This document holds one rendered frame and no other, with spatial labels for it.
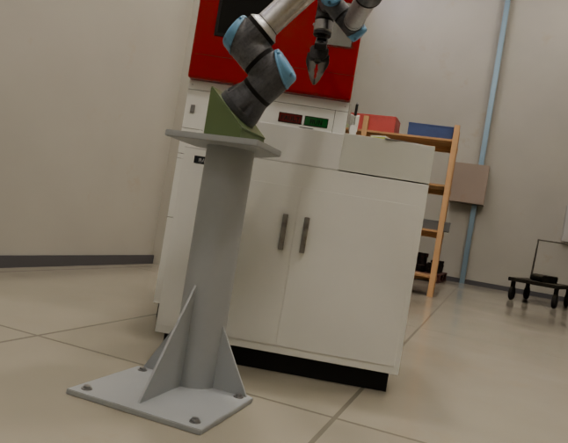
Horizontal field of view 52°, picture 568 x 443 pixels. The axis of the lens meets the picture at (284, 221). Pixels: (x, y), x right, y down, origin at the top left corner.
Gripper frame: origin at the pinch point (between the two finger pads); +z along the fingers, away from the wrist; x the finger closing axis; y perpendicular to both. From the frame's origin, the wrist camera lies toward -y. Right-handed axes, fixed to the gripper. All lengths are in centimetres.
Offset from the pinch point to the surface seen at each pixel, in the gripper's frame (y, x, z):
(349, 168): -4.0, -19.1, 32.4
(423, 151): -4, -46, 22
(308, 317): -4, -13, 92
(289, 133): -3.9, 6.0, 22.4
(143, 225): 281, 148, 81
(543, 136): 809, -361, -160
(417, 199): -4, -46, 40
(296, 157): -3.9, 1.7, 31.5
